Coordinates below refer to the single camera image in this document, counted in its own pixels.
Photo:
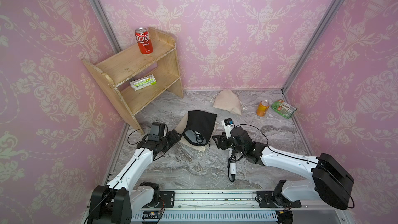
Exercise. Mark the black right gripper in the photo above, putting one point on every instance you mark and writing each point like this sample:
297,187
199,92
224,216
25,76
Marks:
222,140

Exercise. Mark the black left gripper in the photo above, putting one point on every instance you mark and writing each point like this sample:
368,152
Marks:
173,134

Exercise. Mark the black drawstring bag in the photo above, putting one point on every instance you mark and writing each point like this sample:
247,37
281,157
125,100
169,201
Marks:
199,128

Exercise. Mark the beige hair dryer bag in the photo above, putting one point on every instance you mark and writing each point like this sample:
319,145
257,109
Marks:
228,101

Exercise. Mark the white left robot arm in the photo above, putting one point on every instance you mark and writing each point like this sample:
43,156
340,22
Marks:
127,180

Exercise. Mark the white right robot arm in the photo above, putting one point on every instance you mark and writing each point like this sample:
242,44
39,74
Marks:
324,178

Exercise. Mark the white hair dryer right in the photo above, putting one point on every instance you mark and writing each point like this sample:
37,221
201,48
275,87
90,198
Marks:
232,161

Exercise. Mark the orange soda can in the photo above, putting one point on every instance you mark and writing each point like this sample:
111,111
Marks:
262,108

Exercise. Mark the green snack packet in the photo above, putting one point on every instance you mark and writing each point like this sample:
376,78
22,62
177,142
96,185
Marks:
284,109

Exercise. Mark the green white box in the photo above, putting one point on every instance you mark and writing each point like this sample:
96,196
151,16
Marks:
143,82

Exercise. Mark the wooden two-tier shelf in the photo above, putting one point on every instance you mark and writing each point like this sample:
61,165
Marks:
113,72

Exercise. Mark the red cola can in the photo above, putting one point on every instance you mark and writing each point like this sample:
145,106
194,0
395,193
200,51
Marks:
143,40

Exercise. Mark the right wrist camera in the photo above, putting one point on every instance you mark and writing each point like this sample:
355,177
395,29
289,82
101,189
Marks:
228,125

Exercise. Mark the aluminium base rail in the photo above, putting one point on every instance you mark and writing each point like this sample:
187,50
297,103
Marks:
241,207

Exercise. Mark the left aluminium corner post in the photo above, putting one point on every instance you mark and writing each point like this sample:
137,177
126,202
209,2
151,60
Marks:
105,23

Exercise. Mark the aluminium corner post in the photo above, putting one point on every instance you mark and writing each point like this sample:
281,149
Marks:
330,12
105,23

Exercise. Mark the right aluminium corner post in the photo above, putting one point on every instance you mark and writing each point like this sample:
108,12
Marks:
330,12

